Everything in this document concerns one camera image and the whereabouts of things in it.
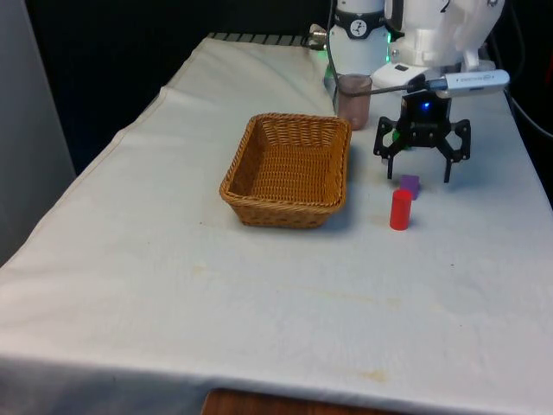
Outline black cable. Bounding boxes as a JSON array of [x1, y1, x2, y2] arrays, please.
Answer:
[[507, 88, 553, 138], [324, 0, 437, 114]]

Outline red cylinder block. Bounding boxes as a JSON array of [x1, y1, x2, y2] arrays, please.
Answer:
[[389, 188, 413, 231]]

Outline purple triangular block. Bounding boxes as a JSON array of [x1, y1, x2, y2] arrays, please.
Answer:
[[399, 174, 423, 201]]

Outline wicker basket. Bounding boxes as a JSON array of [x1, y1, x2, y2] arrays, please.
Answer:
[[219, 112, 353, 230]]

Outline see-through pink cup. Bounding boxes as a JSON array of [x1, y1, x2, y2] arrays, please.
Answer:
[[337, 73, 374, 131]]

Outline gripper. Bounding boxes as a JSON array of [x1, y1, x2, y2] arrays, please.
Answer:
[[372, 93, 472, 184]]

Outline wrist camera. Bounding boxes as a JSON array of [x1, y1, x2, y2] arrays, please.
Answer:
[[431, 68, 512, 99]]

